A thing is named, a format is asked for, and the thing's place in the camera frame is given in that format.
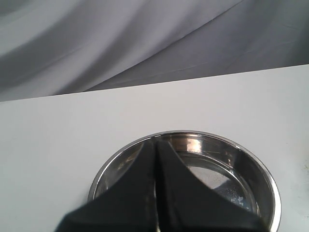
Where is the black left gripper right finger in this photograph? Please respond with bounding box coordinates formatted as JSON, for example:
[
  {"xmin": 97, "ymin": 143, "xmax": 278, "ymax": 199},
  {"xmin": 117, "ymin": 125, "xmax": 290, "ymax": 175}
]
[{"xmin": 155, "ymin": 141, "xmax": 267, "ymax": 232}]

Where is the round stainless steel dish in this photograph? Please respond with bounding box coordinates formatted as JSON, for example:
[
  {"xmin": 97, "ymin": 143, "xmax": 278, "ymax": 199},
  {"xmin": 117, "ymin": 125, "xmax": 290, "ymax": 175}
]
[{"xmin": 87, "ymin": 130, "xmax": 281, "ymax": 232}]

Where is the grey backdrop cloth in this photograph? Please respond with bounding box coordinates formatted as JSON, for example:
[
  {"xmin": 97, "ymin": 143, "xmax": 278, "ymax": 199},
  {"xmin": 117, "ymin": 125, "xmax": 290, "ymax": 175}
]
[{"xmin": 0, "ymin": 0, "xmax": 309, "ymax": 101}]

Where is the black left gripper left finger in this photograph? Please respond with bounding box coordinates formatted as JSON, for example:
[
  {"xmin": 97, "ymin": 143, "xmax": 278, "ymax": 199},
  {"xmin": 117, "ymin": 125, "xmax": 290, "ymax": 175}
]
[{"xmin": 56, "ymin": 142, "xmax": 157, "ymax": 232}]

